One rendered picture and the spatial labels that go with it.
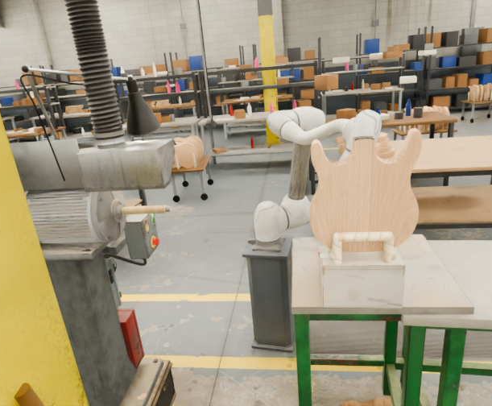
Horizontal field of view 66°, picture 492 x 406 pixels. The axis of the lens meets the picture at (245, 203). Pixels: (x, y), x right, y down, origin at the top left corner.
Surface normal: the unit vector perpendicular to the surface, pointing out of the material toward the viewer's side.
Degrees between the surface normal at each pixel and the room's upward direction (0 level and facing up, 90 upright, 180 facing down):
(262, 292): 90
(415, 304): 0
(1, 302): 90
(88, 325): 90
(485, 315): 0
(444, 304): 0
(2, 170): 90
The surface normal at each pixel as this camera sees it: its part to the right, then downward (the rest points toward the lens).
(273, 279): -0.25, 0.36
